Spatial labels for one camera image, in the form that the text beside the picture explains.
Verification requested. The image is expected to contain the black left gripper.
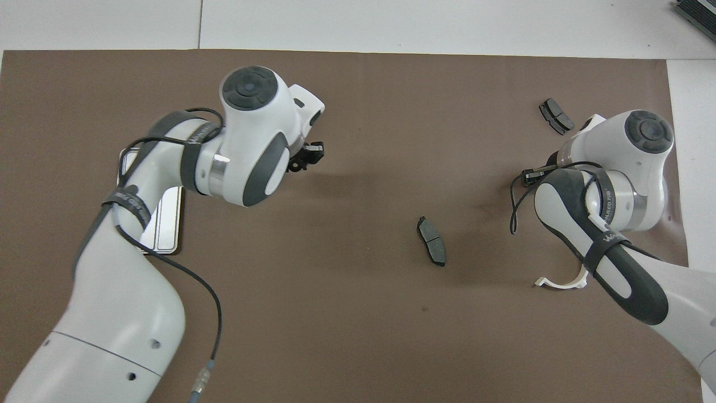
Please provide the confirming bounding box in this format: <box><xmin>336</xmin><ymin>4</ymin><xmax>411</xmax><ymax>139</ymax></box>
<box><xmin>285</xmin><ymin>141</ymin><xmax>326</xmax><ymax>174</ymax></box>

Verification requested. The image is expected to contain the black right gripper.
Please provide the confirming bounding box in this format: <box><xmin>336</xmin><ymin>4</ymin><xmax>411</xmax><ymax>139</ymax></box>
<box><xmin>521</xmin><ymin>150</ymin><xmax>563</xmax><ymax>188</ymax></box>

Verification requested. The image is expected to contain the silver metal tray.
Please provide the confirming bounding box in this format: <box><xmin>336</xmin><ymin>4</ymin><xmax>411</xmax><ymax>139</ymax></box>
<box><xmin>116</xmin><ymin>147</ymin><xmax>184</xmax><ymax>256</ymax></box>

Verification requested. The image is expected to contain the dark grey brake pad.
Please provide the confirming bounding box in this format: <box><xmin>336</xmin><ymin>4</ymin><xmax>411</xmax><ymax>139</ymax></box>
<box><xmin>539</xmin><ymin>98</ymin><xmax>575</xmax><ymax>136</ymax></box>
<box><xmin>417</xmin><ymin>216</ymin><xmax>447</xmax><ymax>268</ymax></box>

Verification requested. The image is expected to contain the brown table mat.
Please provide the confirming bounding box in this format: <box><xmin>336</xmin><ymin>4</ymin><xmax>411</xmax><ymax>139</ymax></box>
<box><xmin>0</xmin><ymin>49</ymin><xmax>704</xmax><ymax>403</ymax></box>

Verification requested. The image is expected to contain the dark grey ribbed device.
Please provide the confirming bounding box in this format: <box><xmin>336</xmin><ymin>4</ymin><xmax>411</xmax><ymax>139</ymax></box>
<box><xmin>671</xmin><ymin>0</ymin><xmax>716</xmax><ymax>29</ymax></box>

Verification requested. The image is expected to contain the white curved plastic bracket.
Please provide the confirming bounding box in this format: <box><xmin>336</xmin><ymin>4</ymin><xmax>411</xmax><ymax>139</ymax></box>
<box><xmin>534</xmin><ymin>263</ymin><xmax>588</xmax><ymax>290</ymax></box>

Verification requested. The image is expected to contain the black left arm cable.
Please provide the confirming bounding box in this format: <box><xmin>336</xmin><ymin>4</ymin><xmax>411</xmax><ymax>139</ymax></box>
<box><xmin>103</xmin><ymin>106</ymin><xmax>224</xmax><ymax>403</ymax></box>

